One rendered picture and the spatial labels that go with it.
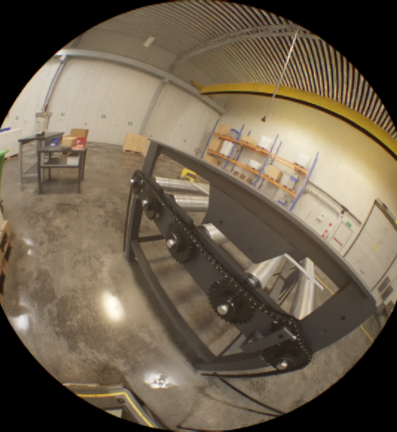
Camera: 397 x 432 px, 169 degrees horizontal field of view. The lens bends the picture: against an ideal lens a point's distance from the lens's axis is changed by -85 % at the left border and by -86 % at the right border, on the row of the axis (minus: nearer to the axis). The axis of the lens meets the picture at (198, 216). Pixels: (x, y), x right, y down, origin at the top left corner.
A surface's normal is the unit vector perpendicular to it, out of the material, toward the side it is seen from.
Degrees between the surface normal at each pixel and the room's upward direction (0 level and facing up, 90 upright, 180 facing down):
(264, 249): 90
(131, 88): 90
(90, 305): 0
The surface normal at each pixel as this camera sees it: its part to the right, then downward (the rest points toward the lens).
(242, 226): -0.71, 0.04
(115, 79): 0.59, 0.57
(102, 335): 0.38, -0.82
